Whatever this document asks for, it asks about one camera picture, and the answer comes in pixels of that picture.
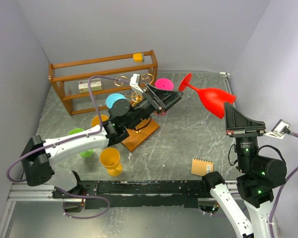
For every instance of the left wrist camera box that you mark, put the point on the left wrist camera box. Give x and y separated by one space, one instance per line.
134 80

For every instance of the wooden shelf rack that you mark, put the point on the wooden shelf rack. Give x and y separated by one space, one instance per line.
114 73

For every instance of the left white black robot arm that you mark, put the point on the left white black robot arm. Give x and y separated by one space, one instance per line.
40 157

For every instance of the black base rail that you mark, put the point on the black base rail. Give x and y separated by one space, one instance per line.
149 193

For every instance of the yellow grey block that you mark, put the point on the yellow grey block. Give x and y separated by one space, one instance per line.
138 57

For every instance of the pink wine glass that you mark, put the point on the pink wine glass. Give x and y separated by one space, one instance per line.
164 84

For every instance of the blue wine glass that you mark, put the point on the blue wine glass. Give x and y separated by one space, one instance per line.
112 98

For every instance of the gold wire wine glass rack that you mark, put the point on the gold wire wine glass rack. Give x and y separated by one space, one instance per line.
147 127

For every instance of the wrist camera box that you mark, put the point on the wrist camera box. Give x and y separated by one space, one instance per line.
280 129
134 80

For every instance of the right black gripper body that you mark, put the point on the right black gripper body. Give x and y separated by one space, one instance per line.
245 131

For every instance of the orange wine glass rear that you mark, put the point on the orange wine glass rear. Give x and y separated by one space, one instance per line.
99 120

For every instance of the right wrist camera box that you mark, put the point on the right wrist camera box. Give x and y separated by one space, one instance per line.
280 129

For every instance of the brown spiral notepad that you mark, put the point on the brown spiral notepad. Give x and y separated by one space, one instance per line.
201 167

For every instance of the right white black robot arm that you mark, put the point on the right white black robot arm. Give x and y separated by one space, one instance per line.
260 175

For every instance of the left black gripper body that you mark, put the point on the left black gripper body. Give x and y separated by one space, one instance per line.
152 99

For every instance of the red wine glass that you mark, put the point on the red wine glass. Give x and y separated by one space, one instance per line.
212 99

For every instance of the orange wine glass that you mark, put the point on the orange wine glass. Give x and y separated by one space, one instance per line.
99 120
110 160

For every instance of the small white green box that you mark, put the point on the small white green box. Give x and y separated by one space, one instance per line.
95 85

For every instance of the orange wine glass front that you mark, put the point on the orange wine glass front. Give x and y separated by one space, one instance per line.
110 160

